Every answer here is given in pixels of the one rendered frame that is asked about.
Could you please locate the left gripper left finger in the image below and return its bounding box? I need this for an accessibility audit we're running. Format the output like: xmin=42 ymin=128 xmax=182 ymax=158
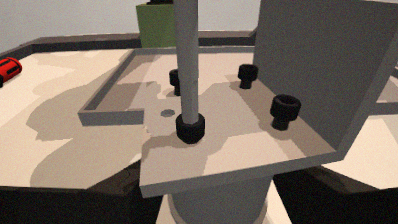
xmin=0 ymin=159 xmax=164 ymax=224

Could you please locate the dark blue screwdriver barrel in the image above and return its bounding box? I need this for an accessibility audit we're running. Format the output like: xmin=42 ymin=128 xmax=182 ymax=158
xmin=173 ymin=0 xmax=199 ymax=124

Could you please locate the black socket-head screw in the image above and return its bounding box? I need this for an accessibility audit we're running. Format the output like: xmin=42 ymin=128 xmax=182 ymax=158
xmin=169 ymin=69 xmax=180 ymax=96
xmin=175 ymin=113 xmax=205 ymax=144
xmin=238 ymin=64 xmax=258 ymax=89
xmin=270 ymin=95 xmax=301 ymax=131

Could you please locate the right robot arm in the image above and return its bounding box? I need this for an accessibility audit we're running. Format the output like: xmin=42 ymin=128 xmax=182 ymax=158
xmin=146 ymin=0 xmax=173 ymax=5

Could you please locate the red screwdriver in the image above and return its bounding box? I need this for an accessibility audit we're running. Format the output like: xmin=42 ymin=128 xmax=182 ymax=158
xmin=0 ymin=58 xmax=22 ymax=88

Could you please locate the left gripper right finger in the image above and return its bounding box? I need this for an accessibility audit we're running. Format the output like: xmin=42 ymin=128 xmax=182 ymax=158
xmin=272 ymin=165 xmax=398 ymax=224

